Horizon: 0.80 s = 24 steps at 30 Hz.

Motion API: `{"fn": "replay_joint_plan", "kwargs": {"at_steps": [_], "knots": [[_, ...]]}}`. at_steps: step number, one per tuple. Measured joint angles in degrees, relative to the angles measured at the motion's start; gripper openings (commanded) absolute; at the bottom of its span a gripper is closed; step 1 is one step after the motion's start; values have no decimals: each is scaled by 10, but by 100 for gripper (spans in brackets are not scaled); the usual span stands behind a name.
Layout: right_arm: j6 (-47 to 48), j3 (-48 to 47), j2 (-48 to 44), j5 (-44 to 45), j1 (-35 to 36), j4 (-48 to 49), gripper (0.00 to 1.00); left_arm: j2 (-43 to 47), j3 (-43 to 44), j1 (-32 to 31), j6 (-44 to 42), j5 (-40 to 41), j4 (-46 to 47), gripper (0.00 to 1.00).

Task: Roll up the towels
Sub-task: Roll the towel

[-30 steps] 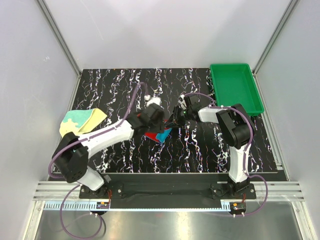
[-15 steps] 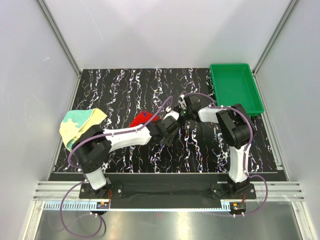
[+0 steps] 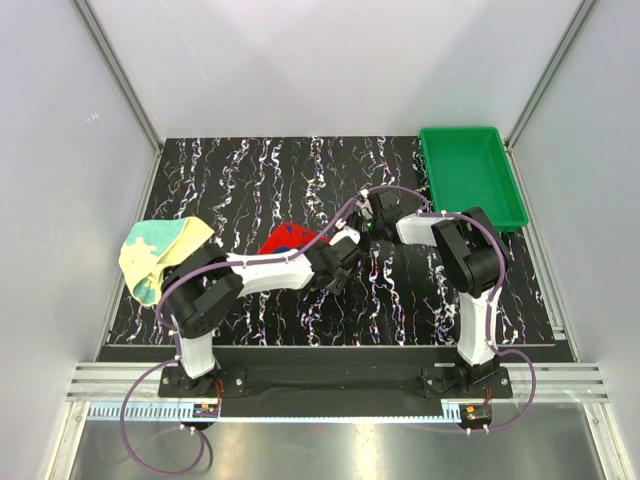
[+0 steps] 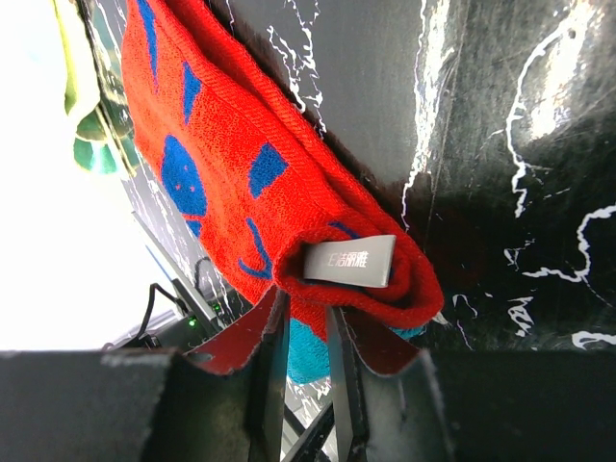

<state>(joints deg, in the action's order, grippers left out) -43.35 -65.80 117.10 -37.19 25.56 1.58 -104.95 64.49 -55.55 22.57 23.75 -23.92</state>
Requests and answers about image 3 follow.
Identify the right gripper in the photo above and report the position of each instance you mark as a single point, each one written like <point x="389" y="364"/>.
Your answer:
<point x="359" y="218"/>

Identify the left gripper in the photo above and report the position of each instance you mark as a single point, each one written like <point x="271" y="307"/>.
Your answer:
<point x="339" y="281"/>

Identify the red and blue towel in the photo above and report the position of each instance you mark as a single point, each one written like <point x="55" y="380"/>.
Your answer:
<point x="285" y="237"/>

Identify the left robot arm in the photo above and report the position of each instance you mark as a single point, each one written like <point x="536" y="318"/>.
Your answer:
<point x="199" y="293"/>

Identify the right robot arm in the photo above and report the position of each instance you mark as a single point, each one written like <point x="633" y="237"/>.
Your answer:
<point x="475" y="264"/>

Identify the green plastic bin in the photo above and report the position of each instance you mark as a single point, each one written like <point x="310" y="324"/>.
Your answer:
<point x="468" y="167"/>

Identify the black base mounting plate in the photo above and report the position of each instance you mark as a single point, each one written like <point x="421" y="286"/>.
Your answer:
<point x="325" y="405"/>

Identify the yellow and green towel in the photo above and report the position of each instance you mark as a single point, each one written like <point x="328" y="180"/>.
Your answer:
<point x="155" y="245"/>

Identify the aluminium rail frame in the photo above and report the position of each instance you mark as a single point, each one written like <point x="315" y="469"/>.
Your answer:
<point x="546" y="382"/>

